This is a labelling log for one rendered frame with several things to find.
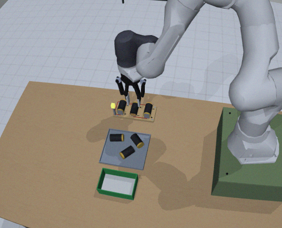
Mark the black battery with gold end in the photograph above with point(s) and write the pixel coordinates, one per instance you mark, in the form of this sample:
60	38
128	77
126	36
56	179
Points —
126	152
134	108
116	137
122	105
148	109
137	141

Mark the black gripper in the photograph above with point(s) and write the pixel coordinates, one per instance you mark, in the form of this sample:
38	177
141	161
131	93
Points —
128	83

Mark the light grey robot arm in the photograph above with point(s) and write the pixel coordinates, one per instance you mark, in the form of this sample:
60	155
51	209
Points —
256	91

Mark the light blue tray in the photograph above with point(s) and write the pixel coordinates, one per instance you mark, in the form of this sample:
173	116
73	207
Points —
110	153

